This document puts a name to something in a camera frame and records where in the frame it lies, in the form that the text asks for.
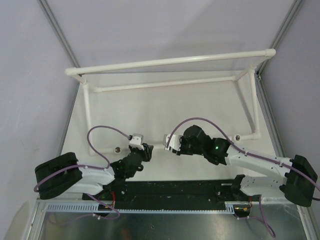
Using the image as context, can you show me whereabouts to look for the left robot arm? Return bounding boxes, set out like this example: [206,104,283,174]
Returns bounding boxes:
[33,143,154,200]

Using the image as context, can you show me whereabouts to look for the white PVC pipe frame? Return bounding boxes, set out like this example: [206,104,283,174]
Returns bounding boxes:
[62,49,276,156]

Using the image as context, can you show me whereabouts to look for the white faucet with chrome knob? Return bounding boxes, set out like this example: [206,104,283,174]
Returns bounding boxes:
[163,134,182,154]

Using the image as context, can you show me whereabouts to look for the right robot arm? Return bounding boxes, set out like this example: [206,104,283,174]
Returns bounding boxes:
[170,125,318,207]

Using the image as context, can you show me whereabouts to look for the aluminium table frame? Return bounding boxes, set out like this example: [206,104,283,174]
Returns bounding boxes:
[27,194,320,240]

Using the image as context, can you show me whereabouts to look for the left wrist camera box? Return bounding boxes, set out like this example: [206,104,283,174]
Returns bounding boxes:
[129,133,144,148]

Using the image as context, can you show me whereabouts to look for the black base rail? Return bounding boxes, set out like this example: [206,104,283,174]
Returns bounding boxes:
[94,179,259,211]

